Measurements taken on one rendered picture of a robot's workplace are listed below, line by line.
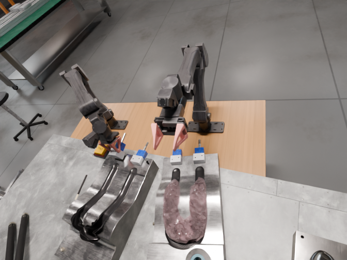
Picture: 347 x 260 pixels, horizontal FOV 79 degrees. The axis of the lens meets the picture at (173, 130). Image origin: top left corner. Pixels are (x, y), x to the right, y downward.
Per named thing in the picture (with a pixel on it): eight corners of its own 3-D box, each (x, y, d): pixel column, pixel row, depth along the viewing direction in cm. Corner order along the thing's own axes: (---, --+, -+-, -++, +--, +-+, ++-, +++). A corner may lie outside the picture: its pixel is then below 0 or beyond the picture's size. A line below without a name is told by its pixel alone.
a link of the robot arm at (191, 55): (190, 87, 71) (204, 36, 87) (166, 88, 74) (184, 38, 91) (197, 111, 80) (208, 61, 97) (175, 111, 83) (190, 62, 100)
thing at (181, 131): (177, 144, 58) (185, 118, 63) (154, 143, 61) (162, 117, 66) (183, 156, 63) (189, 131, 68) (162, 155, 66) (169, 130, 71)
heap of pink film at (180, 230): (168, 179, 94) (162, 171, 88) (207, 177, 90) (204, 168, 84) (162, 244, 78) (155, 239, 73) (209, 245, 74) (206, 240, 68)
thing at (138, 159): (145, 144, 110) (141, 138, 106) (154, 145, 108) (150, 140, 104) (134, 166, 103) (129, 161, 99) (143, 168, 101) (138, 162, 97)
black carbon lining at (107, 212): (115, 164, 106) (106, 154, 99) (142, 171, 100) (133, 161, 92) (75, 236, 89) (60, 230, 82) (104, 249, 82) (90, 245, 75)
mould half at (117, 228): (118, 158, 117) (106, 145, 107) (159, 167, 106) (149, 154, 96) (63, 256, 92) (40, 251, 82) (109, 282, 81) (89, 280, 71)
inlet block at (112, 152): (125, 135, 111) (118, 130, 107) (131, 135, 109) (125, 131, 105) (115, 158, 106) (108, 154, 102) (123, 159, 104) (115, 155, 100)
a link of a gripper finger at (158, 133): (166, 144, 59) (173, 118, 64) (143, 142, 62) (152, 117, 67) (172, 156, 65) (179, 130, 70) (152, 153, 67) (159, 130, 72)
